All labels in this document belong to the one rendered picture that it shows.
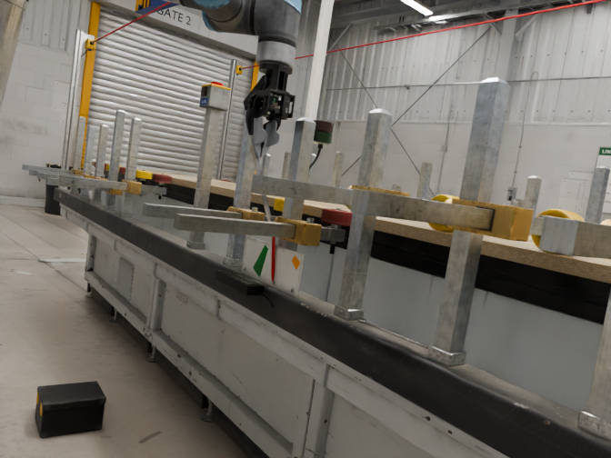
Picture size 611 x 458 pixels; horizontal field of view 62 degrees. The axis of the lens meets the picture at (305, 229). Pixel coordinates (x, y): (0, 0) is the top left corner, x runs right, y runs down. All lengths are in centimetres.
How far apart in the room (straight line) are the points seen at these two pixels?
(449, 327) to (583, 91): 792
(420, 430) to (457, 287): 27
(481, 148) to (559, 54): 815
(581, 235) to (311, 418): 117
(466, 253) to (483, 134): 19
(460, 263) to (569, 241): 40
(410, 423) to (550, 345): 29
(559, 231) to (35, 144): 871
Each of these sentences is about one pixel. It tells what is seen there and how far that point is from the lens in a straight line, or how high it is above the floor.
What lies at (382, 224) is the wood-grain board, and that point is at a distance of 124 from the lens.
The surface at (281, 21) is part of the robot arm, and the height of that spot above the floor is 131.
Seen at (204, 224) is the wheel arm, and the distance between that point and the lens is 106.
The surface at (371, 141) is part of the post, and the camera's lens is 103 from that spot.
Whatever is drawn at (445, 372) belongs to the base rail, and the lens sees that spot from 87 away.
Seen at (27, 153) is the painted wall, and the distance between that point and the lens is 896.
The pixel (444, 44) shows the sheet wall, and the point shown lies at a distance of 1006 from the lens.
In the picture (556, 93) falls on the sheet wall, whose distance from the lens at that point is 885.
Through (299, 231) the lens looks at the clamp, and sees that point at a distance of 117.
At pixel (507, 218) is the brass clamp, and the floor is 95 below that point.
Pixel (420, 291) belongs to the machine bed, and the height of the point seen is 76.
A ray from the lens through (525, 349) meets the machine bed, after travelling 106.
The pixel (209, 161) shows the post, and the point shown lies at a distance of 166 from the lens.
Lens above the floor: 96
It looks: 5 degrees down
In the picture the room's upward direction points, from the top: 9 degrees clockwise
